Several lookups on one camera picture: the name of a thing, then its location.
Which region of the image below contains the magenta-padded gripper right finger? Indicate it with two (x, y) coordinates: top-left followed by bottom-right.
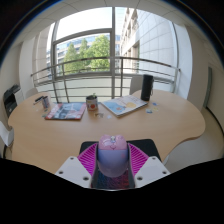
(127, 142), (171, 189)

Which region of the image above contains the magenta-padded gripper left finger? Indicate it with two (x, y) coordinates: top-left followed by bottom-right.
(54, 142), (101, 189)

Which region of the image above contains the pink and lilac computer mouse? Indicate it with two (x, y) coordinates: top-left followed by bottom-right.
(96, 134), (130, 179)

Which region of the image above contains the black mouse pad with print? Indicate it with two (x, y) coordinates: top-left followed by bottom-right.
(78, 138), (162, 190)

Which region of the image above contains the dark colourful magazine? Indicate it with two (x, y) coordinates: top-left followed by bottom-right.
(44, 102), (88, 121)

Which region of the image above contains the light open magazine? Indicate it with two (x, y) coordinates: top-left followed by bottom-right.
(100, 94), (149, 118)

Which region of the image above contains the small blue striped cup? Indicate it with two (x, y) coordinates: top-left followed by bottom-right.
(41, 96), (51, 110)

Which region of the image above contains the black cylindrical speaker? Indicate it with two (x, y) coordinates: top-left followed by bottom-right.
(140, 74), (155, 102)

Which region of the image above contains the small flat dark box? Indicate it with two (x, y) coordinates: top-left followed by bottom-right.
(33, 95), (45, 105)

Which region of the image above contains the black office printer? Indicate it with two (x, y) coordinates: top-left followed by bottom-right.
(2, 84), (22, 118)

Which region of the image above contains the metal balcony railing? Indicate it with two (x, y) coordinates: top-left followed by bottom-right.
(30, 56), (182, 103)

